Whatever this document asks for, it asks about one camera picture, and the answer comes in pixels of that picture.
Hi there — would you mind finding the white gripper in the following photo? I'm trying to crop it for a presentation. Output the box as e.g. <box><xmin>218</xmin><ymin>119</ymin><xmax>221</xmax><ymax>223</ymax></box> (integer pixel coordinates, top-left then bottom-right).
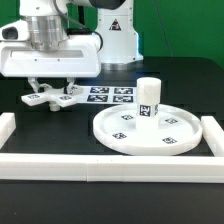
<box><xmin>0</xmin><ymin>19</ymin><xmax>101</xmax><ymax>95</ymax></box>

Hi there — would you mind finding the white cross-shaped table base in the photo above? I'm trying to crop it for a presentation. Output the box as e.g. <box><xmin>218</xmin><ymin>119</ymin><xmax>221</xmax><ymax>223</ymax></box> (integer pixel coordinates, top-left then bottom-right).
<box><xmin>21</xmin><ymin>84</ymin><xmax>84</xmax><ymax>112</ymax></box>

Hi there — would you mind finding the white round table top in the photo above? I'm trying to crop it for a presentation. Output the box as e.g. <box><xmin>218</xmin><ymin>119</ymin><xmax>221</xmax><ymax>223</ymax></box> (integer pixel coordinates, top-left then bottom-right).
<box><xmin>93</xmin><ymin>104</ymin><xmax>202</xmax><ymax>156</ymax></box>

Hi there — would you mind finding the sheet of fiducial markers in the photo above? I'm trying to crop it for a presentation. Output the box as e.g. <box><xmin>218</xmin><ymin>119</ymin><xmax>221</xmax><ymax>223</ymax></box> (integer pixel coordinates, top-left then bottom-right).
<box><xmin>74</xmin><ymin>86</ymin><xmax>136</xmax><ymax>104</ymax></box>

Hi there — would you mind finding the white left fence rail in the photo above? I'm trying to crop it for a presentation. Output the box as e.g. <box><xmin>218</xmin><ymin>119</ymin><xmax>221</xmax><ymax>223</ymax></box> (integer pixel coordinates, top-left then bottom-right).
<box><xmin>0</xmin><ymin>113</ymin><xmax>16</xmax><ymax>149</ymax></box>

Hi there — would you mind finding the white fence rail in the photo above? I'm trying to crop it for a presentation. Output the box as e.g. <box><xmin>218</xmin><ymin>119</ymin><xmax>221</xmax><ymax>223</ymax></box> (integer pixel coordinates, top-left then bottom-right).
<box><xmin>201</xmin><ymin>116</ymin><xmax>224</xmax><ymax>157</ymax></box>
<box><xmin>0</xmin><ymin>153</ymin><xmax>224</xmax><ymax>183</ymax></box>
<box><xmin>0</xmin><ymin>113</ymin><xmax>16</xmax><ymax>149</ymax></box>

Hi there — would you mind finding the white front fence rail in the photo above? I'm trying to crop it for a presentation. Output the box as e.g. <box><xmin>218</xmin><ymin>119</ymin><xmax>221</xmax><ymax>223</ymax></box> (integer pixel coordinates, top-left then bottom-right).
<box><xmin>0</xmin><ymin>153</ymin><xmax>224</xmax><ymax>183</ymax></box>

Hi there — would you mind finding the white right fence rail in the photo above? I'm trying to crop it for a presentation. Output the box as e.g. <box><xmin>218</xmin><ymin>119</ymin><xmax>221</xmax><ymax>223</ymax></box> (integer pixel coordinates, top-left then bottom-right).
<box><xmin>201</xmin><ymin>116</ymin><xmax>224</xmax><ymax>157</ymax></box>

